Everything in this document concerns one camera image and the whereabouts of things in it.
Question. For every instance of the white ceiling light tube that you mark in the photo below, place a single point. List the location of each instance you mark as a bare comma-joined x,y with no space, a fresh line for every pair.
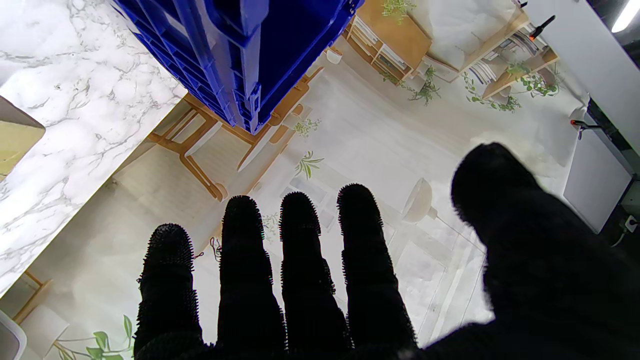
626,15

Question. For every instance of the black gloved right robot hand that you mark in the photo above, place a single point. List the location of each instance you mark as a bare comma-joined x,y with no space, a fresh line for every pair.
550,280

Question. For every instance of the blue plastic turnover box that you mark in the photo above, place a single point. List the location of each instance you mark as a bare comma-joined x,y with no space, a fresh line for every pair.
240,50

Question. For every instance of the white board panel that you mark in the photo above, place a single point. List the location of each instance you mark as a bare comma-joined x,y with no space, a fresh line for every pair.
595,182

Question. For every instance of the black orange spring clamp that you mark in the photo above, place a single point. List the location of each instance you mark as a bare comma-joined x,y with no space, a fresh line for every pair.
582,125
541,27

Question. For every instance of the printed room scene backdrop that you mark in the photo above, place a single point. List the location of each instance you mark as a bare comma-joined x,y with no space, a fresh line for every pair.
375,140

